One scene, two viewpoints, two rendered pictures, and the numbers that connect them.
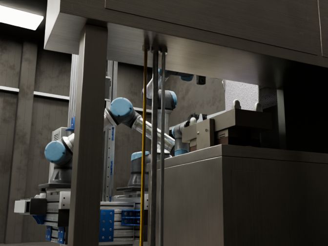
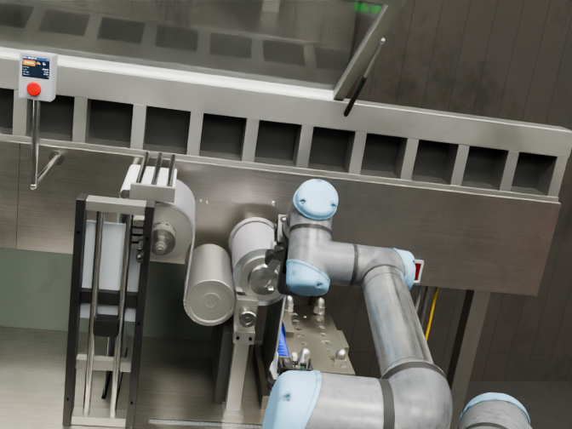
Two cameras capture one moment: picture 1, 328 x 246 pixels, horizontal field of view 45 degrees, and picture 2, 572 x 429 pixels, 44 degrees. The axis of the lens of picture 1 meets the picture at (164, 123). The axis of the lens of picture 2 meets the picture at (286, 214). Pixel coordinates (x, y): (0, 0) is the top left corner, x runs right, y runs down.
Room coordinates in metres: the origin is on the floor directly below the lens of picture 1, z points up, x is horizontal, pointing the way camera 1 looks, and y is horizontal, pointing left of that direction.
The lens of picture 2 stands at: (3.30, 0.12, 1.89)
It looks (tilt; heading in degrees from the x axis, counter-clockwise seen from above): 16 degrees down; 195
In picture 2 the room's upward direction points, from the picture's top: 9 degrees clockwise
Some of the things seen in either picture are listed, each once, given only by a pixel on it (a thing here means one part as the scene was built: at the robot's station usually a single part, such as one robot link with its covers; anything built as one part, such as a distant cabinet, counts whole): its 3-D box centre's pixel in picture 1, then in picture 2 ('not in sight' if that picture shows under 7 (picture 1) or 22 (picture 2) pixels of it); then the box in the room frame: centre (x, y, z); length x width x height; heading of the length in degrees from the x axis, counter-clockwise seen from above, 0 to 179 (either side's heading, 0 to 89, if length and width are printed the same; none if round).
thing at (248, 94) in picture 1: (241, 107); (274, 310); (1.62, -0.33, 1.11); 0.23 x 0.01 x 0.18; 24
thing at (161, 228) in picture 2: not in sight; (161, 237); (1.88, -0.55, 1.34); 0.06 x 0.06 x 0.06; 24
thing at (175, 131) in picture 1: (181, 131); not in sight; (2.12, -0.10, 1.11); 0.11 x 0.08 x 0.09; 24
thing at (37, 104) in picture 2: not in sight; (35, 142); (1.95, -0.85, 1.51); 0.02 x 0.02 x 0.20
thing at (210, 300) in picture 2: not in sight; (209, 282); (1.69, -0.49, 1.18); 0.26 x 0.12 x 0.12; 24
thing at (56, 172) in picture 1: (63, 175); not in sight; (2.28, 0.57, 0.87); 0.15 x 0.15 x 0.10
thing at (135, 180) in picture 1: (139, 180); not in sight; (2.54, 0.15, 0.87); 0.15 x 0.15 x 0.10
